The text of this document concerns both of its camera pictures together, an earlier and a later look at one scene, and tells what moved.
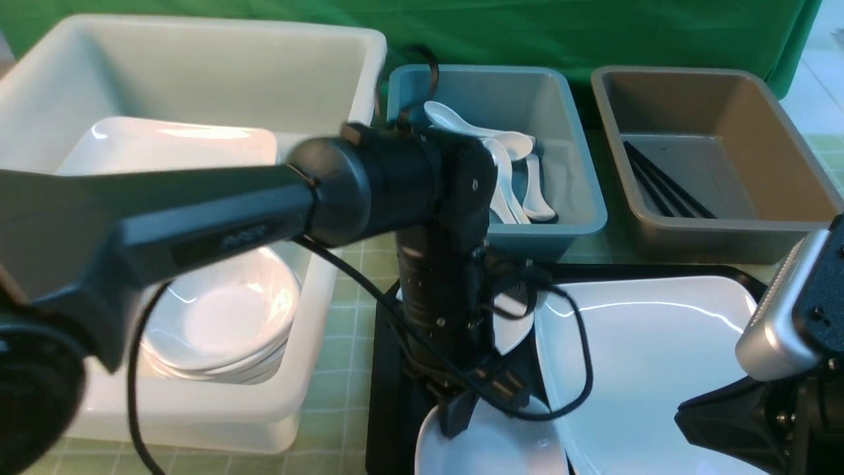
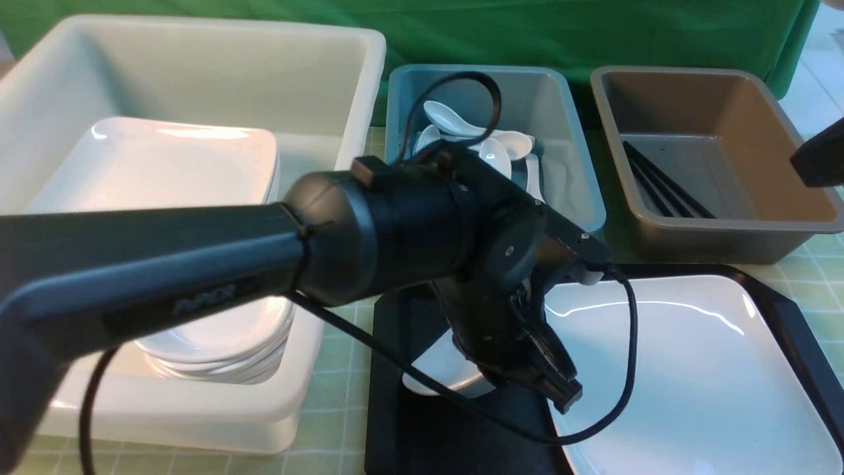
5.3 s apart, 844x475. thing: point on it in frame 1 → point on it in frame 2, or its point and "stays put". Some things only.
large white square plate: (659, 342) stays put
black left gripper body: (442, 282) → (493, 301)
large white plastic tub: (295, 81) stays put
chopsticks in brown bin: (677, 201) stays put
